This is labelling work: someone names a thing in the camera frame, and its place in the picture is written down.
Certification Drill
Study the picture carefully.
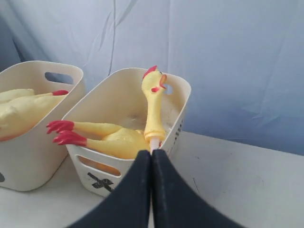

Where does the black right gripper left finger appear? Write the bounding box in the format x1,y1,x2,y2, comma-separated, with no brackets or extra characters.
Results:
69,151,151,228

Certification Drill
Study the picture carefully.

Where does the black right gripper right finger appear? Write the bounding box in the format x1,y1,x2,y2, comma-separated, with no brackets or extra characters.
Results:
152,149,242,228

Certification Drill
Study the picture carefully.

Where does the headless rubber chicken body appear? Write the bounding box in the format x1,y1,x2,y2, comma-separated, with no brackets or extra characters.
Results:
46,120,150,159

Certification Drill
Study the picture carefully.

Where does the severed rubber chicken head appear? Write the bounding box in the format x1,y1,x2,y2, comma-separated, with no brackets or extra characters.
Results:
142,66,167,152

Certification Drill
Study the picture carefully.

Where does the whole rubber chicken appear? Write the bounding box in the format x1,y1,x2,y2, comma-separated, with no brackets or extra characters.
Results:
0,88,68,141

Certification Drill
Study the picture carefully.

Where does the cream bin marked O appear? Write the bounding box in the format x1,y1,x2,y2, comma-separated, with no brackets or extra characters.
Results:
0,61,85,191

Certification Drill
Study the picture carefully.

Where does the cream bin marked X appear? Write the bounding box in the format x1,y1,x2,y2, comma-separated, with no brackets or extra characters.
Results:
63,68,191,197

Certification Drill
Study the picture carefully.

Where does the blue backdrop curtain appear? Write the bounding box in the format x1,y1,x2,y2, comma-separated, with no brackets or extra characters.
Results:
0,0,304,154

